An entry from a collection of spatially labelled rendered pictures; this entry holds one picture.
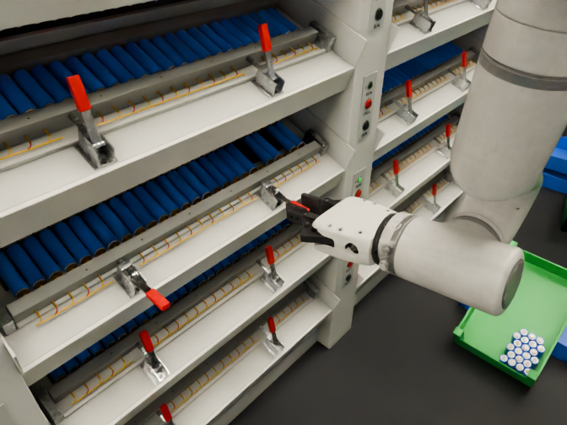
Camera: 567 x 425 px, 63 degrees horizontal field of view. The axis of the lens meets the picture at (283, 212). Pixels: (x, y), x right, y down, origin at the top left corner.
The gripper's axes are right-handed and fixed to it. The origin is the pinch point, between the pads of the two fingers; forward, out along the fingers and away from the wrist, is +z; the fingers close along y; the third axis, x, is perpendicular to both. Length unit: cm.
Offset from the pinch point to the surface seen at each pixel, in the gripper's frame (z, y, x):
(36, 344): 7.2, -39.8, -0.8
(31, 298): 9.7, -37.8, 3.5
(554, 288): -24, 65, -48
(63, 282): 9.6, -33.9, 3.4
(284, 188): 8.0, 4.0, -0.3
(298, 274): 9.0, 5.7, -20.7
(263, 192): 8.1, -0.9, 1.2
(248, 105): 3.3, -5.4, 17.9
